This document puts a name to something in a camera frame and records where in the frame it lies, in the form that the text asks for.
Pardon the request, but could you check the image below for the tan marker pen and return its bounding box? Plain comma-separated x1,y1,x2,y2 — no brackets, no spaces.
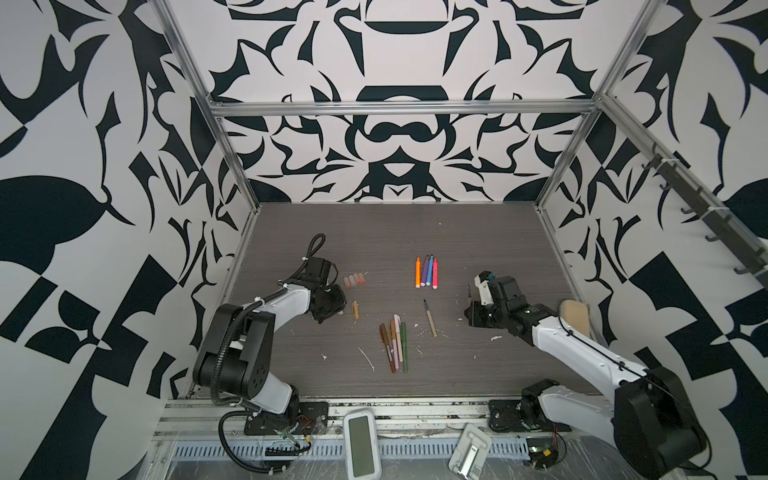
423,299,438,338

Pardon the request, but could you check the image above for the blue highlighter pen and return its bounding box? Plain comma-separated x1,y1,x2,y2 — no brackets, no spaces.
424,255,434,286

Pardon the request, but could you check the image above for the red highlighter pen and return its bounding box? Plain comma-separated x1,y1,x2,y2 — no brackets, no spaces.
431,257,439,289

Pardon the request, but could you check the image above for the green marker pen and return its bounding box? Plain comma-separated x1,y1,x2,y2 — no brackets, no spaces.
399,321,409,373

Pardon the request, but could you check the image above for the purple highlighter pen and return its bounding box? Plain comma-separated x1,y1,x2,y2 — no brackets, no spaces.
419,255,430,287

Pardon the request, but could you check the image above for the orange highlighter pen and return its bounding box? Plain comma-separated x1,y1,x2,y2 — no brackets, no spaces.
414,256,422,288

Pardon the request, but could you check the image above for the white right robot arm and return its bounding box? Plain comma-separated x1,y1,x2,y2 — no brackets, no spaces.
465,271,710,479

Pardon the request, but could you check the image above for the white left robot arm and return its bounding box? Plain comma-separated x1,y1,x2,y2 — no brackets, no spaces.
192,233,346,426

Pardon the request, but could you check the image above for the brown marker pen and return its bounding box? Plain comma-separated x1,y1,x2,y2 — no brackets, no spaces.
379,324,397,373

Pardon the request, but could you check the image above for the ochre cap pink marker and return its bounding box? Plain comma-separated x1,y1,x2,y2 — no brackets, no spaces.
389,319,400,372

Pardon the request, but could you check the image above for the beige whiteboard eraser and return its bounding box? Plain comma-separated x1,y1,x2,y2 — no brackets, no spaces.
559,299,591,338

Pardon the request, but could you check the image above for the small white device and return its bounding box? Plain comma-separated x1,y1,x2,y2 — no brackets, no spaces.
448,424,492,480

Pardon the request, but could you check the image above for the white tablet device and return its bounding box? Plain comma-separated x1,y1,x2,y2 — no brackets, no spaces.
343,409,382,480

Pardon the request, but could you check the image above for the black wall hook rail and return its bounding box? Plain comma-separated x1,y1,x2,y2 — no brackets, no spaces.
643,144,767,289

